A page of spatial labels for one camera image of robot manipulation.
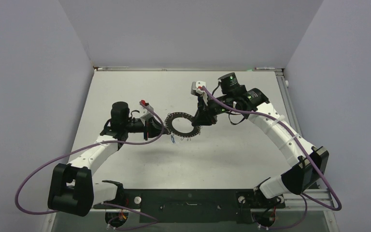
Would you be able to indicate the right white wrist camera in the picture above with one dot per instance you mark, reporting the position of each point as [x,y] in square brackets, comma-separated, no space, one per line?
[196,88]

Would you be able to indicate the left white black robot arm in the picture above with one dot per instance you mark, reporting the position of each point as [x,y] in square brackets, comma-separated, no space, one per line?
[72,189]

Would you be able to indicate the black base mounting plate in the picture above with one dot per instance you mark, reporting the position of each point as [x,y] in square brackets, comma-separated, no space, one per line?
[195,205]

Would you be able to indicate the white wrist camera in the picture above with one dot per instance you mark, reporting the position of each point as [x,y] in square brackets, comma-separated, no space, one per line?
[146,112]
[196,88]

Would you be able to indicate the back aluminium rail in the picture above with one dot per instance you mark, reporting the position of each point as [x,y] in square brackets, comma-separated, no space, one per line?
[212,69]

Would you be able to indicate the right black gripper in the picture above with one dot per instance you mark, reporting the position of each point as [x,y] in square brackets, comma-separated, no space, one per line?
[204,117]

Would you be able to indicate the front aluminium frame rail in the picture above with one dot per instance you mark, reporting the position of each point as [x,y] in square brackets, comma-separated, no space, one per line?
[292,202]

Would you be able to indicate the right aluminium side rail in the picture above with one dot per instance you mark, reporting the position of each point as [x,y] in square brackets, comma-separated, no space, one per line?
[283,86]

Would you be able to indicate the blue tagged key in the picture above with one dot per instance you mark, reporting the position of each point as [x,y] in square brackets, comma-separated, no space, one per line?
[173,139]

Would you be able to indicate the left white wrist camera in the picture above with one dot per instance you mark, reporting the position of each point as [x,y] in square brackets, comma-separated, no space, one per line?
[146,112]

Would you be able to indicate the red white marker pen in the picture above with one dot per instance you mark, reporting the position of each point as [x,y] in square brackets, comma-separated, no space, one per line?
[265,69]

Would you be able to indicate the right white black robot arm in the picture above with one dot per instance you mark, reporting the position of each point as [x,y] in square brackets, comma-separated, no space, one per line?
[306,161]

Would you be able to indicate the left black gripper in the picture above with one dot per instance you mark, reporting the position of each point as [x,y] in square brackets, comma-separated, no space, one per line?
[152,127]

